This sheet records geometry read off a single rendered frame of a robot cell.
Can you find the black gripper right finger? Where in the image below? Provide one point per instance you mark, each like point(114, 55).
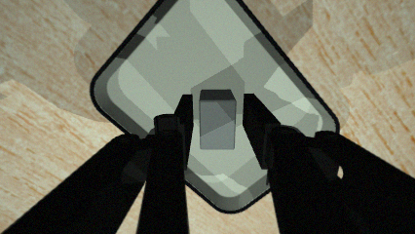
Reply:
point(375, 196)

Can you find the grey block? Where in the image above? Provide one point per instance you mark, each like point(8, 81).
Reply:
point(217, 112)

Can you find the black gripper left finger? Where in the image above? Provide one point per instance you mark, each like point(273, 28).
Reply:
point(93, 200)

